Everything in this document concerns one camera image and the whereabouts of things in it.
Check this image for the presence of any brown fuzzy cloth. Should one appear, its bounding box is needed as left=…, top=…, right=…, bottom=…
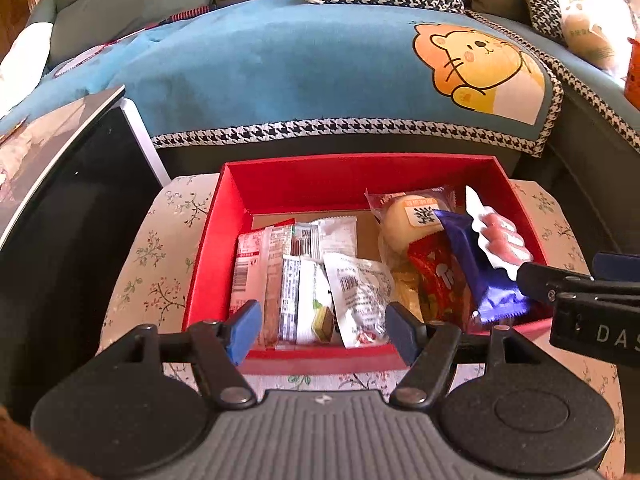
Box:
left=0, top=405, right=93, bottom=480

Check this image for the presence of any red white snack packet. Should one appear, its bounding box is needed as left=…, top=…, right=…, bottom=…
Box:
left=230, top=219, right=296, bottom=352

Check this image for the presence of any black flat screen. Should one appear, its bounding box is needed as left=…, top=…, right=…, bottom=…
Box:
left=0, top=85, right=171, bottom=411

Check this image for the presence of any floral tablecloth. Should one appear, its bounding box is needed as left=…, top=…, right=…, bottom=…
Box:
left=97, top=174, right=640, bottom=461

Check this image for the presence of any red cardboard box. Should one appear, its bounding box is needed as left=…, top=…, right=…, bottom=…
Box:
left=181, top=156, right=556, bottom=376

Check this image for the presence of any small red snack packet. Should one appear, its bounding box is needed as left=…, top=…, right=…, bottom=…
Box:
left=407, top=237, right=476, bottom=328

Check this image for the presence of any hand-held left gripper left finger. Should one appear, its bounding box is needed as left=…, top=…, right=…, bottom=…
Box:
left=125, top=300, right=263, bottom=409

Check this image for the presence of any brown striped snack packet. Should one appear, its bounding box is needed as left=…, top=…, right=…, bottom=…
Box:
left=292, top=223, right=321, bottom=261

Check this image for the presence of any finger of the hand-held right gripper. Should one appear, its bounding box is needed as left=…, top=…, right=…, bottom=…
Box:
left=592, top=252, right=640, bottom=283
left=517, top=261, right=598, bottom=306

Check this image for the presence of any bun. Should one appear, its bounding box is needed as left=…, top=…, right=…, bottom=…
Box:
left=364, top=186, right=457, bottom=266

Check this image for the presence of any white cloth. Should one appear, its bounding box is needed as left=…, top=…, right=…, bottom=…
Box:
left=0, top=22, right=56, bottom=116

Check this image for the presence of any purple snack packet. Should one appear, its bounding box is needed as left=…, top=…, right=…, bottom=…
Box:
left=432, top=209, right=532, bottom=325

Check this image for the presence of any white crinkled snack packet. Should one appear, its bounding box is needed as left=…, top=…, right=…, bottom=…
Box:
left=322, top=252, right=397, bottom=350

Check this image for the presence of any white barcode snack packet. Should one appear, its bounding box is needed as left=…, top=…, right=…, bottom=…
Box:
left=311, top=215, right=358, bottom=263

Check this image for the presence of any blue houndstooth-trimmed sofa cover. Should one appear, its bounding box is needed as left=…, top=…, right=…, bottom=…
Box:
left=465, top=7, right=640, bottom=156

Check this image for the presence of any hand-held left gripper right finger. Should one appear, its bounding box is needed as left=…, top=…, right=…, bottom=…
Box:
left=385, top=301, right=543, bottom=409

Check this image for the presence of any orange plastic basket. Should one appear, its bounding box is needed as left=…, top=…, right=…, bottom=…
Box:
left=622, top=37, right=640, bottom=98

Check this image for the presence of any blue lion sofa blanket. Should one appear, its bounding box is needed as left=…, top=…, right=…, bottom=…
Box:
left=0, top=2, right=565, bottom=158

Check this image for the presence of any red striped cloth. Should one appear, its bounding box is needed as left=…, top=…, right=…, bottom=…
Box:
left=147, top=4, right=213, bottom=30

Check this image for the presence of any white plastic bag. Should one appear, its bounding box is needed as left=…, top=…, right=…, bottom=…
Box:
left=554, top=0, right=633, bottom=73

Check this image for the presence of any white wafer packet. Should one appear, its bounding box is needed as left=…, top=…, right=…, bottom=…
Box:
left=277, top=255, right=335, bottom=346

